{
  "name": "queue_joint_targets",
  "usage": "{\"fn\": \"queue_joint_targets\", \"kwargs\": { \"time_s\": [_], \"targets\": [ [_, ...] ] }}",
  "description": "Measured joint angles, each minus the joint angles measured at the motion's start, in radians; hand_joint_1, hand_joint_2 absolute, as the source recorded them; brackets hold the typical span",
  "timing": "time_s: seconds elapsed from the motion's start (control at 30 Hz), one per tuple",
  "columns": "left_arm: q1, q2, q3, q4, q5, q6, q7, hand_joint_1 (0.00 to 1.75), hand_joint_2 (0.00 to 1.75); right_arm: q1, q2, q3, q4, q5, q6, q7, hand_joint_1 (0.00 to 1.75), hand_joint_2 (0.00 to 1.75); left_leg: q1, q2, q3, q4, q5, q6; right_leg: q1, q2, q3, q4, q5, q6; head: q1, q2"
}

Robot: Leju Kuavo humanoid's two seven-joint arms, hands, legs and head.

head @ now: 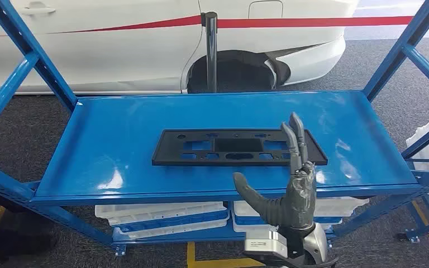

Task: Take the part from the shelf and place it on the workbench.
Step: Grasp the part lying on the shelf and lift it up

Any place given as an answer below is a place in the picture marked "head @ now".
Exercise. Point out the black plastic plate bracket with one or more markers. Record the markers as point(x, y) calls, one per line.
point(170, 148)

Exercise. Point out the chrome stanchion post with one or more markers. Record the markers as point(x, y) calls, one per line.
point(211, 55)

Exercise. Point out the white car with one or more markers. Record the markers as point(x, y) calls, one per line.
point(107, 55)

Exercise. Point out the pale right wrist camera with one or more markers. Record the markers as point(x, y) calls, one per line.
point(264, 244)

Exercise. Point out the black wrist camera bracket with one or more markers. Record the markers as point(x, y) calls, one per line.
point(270, 262)

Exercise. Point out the blue metal shelf rack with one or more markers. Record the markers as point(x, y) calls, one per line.
point(125, 118)

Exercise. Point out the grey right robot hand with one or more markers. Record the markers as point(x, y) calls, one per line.
point(299, 207)

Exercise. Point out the red barrier belt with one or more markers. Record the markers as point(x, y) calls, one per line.
point(170, 23)
point(310, 22)

